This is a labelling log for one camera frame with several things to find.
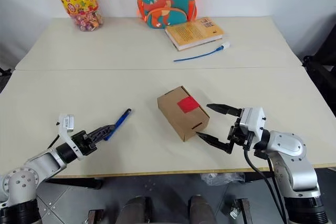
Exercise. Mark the yellow book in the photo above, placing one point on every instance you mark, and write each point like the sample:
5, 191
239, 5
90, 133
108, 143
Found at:
193, 31

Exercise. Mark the dark table leg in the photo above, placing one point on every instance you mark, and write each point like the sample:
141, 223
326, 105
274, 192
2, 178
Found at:
95, 216
245, 212

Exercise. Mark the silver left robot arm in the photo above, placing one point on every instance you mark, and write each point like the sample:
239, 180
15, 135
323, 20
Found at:
43, 163

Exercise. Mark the red tape patch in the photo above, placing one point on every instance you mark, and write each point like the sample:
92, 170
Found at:
188, 105

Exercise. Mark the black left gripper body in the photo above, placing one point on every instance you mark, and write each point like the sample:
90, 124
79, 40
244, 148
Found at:
84, 142

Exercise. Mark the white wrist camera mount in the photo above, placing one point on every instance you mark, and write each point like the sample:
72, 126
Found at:
67, 123
253, 121

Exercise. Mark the black equipment frame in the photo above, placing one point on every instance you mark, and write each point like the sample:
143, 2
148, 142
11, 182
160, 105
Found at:
321, 77

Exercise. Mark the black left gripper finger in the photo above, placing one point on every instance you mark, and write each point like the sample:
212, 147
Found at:
103, 129
103, 137

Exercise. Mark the clear plastic bag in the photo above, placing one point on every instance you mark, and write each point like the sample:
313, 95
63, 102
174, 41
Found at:
221, 179

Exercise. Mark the dark rounded shape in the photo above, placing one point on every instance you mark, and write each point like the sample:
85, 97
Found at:
202, 209
136, 209

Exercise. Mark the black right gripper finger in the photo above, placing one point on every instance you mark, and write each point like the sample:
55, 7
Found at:
214, 140
223, 109

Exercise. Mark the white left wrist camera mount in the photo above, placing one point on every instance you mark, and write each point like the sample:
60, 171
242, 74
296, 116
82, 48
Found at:
67, 123

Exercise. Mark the candy jar with yellow lid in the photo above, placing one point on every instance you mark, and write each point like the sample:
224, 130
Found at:
78, 3

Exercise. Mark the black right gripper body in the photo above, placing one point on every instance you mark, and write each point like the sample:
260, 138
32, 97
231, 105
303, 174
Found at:
240, 134

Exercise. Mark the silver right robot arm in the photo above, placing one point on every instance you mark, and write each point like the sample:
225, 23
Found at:
291, 150

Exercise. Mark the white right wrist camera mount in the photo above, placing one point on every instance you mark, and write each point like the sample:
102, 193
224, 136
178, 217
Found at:
253, 121

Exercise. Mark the brown cardboard box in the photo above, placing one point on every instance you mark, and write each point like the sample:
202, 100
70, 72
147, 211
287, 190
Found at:
181, 121

